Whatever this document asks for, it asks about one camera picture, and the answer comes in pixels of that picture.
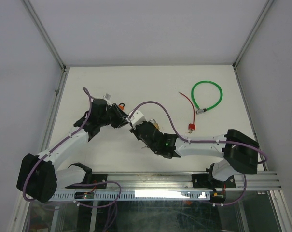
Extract white perforated cable duct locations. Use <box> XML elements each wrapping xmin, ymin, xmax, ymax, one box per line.
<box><xmin>50</xmin><ymin>190</ymin><xmax>210</xmax><ymax>202</ymax></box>

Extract brass padlock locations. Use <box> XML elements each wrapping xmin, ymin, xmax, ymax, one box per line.
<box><xmin>149</xmin><ymin>119</ymin><xmax>160</xmax><ymax>130</ymax></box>

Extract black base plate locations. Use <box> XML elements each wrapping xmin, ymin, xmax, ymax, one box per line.
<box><xmin>65</xmin><ymin>173</ymin><xmax>108</xmax><ymax>190</ymax></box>
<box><xmin>191</xmin><ymin>173</ymin><xmax>236</xmax><ymax>190</ymax></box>

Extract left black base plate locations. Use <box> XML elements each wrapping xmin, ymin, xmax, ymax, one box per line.
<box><xmin>65</xmin><ymin>173</ymin><xmax>108</xmax><ymax>190</ymax></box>

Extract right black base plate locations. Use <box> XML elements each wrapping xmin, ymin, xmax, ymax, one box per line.
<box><xmin>191</xmin><ymin>173</ymin><xmax>236</xmax><ymax>190</ymax></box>

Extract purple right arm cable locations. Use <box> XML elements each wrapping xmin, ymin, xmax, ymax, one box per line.
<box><xmin>130</xmin><ymin>101</ymin><xmax>268</xmax><ymax>207</ymax></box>

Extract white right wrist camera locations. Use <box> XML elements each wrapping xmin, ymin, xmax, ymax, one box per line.
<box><xmin>128</xmin><ymin>110</ymin><xmax>146</xmax><ymax>129</ymax></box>

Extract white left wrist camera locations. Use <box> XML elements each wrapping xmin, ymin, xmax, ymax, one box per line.
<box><xmin>102</xmin><ymin>93</ymin><xmax>112</xmax><ymax>106</ymax></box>

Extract red cable padlock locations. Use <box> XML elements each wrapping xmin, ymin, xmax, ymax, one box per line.
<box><xmin>179</xmin><ymin>91</ymin><xmax>196</xmax><ymax>131</ymax></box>

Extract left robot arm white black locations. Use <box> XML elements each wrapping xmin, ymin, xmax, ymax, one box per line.
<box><xmin>16</xmin><ymin>98</ymin><xmax>128</xmax><ymax>203</ymax></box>

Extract aluminium mounting rail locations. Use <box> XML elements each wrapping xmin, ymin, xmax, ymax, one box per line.
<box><xmin>95</xmin><ymin>171</ymin><xmax>282</xmax><ymax>191</ymax></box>

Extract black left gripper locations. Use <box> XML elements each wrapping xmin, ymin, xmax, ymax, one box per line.
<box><xmin>99</xmin><ymin>103</ymin><xmax>130</xmax><ymax>129</ymax></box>

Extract orange black padlock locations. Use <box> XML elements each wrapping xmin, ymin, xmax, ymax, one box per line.
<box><xmin>118</xmin><ymin>103</ymin><xmax>125</xmax><ymax>111</ymax></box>

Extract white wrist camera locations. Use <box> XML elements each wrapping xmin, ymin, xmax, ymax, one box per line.
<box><xmin>102</xmin><ymin>93</ymin><xmax>112</xmax><ymax>106</ymax></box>
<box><xmin>128</xmin><ymin>110</ymin><xmax>146</xmax><ymax>129</ymax></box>

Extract green cable lock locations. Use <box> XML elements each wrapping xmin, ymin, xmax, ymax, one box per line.
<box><xmin>190</xmin><ymin>80</ymin><xmax>223</xmax><ymax>115</ymax></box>

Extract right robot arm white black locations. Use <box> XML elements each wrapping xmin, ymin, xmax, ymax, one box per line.
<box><xmin>130</xmin><ymin>121</ymin><xmax>259</xmax><ymax>187</ymax></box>

